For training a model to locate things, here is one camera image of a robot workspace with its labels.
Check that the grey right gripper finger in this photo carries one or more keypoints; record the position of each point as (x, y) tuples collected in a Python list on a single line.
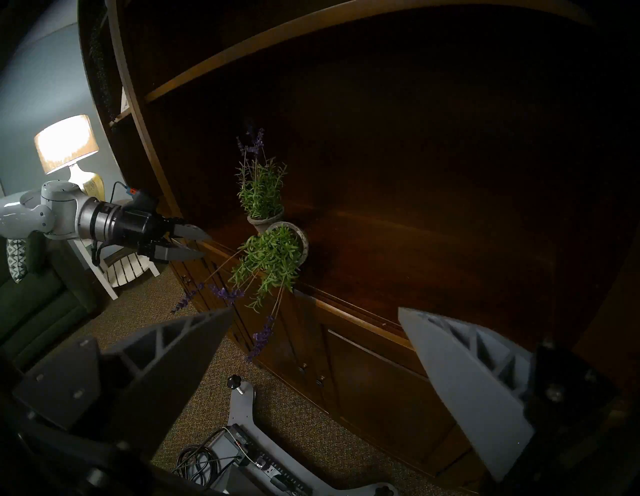
[(465, 380)]

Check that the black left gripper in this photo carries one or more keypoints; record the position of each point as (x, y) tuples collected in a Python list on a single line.
[(142, 225)]

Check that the potted fake lavender plant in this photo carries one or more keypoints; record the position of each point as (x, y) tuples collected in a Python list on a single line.
[(270, 255), (260, 190)]

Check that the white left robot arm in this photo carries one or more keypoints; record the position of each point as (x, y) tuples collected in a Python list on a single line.
[(55, 207)]

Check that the white slatted chair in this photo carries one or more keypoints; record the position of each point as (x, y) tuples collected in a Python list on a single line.
[(127, 267)]

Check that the dark green sofa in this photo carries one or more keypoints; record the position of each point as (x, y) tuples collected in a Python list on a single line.
[(35, 310)]

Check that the patterned throw pillow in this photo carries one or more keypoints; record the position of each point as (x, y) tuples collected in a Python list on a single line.
[(16, 260)]

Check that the table lamp with lit shade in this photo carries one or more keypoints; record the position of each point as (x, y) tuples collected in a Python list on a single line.
[(65, 142)]

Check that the dark wooden bookcase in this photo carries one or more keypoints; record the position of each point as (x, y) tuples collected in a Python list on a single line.
[(450, 175)]

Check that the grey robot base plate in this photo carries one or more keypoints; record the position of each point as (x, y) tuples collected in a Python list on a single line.
[(242, 405)]

